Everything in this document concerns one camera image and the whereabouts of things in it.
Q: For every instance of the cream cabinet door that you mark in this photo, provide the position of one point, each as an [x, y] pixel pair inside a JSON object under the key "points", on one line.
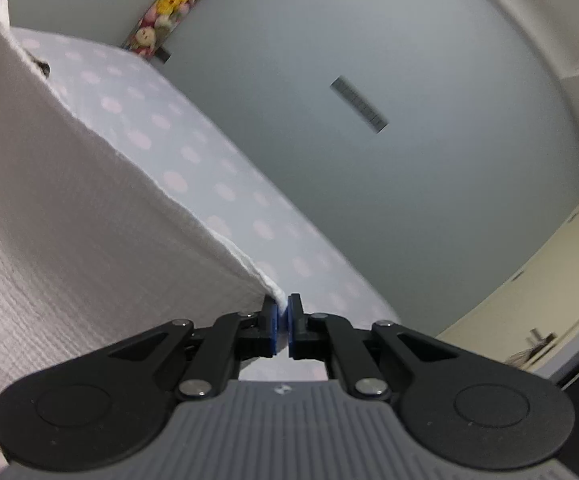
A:
{"points": [[534, 300]]}

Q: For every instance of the grey wall strip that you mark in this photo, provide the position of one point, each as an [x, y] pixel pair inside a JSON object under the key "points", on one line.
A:
{"points": [[359, 104]]}

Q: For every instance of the white textured cloth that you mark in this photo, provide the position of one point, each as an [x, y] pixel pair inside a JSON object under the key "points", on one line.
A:
{"points": [[69, 240]]}

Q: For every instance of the black wall outlet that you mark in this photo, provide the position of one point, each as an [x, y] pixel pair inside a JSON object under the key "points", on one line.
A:
{"points": [[164, 55]]}

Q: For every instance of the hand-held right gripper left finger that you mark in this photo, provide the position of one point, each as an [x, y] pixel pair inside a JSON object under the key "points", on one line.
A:
{"points": [[271, 329]]}

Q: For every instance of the small dark object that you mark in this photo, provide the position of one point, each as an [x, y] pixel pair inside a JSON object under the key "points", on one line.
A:
{"points": [[42, 66]]}

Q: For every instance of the colourful printed cloth strip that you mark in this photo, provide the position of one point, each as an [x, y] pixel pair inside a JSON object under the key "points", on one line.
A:
{"points": [[177, 2]]}

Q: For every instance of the pale blue dotted bed sheet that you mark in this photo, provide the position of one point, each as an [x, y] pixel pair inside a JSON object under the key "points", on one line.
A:
{"points": [[194, 160]]}

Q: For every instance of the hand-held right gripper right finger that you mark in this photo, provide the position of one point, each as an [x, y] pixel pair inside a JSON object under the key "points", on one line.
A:
{"points": [[292, 329]]}

